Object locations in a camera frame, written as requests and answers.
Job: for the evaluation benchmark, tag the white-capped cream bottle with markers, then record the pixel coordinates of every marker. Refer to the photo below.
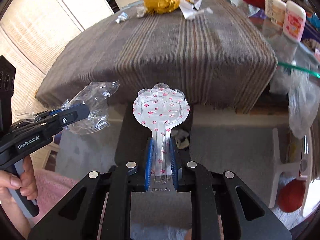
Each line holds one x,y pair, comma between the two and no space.
278,11

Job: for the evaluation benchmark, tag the pink fluffy garment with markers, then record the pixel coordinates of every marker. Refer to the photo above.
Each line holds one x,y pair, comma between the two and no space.
52,187

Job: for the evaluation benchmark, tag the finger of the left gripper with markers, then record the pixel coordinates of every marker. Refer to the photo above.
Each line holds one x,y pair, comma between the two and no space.
28,115
69,116

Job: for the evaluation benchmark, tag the white plastic stool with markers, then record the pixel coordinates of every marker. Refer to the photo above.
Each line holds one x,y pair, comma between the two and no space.
300,169

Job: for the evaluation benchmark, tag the person's left hand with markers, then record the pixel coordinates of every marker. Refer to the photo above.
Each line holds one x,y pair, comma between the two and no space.
26,183

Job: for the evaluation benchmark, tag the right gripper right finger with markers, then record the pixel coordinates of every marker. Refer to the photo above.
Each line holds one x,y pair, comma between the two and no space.
190,176

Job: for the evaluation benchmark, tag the grey plaid tablecloth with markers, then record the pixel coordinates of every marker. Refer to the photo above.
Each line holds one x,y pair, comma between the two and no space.
220,58

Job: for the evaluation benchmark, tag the clear plastic bag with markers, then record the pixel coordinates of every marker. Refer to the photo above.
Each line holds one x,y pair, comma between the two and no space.
303,95

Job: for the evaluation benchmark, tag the red ball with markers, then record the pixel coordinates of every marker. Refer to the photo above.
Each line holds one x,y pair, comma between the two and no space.
290,197

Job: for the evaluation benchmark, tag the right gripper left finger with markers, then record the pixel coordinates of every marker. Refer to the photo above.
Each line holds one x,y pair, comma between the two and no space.
133,176

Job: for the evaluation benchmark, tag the clear plastic wrapper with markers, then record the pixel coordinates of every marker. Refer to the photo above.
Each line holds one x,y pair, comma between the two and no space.
95,96

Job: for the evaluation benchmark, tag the pink white lotion bottle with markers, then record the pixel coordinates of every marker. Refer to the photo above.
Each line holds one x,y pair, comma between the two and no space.
294,21

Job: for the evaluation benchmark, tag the black trash bin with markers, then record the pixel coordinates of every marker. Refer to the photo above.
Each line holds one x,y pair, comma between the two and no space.
132,139

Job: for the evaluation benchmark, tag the small blue-white candy wrapper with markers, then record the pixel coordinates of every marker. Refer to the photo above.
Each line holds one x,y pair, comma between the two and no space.
122,17

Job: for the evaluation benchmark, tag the star-print brush blister pack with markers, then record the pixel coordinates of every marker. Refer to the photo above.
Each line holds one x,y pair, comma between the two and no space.
160,109

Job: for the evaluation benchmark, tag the yellow-capped white bottle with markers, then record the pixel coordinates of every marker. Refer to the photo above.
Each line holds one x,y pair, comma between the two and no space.
268,8

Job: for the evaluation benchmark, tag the white green carton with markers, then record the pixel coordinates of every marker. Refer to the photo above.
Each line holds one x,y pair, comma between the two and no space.
191,9

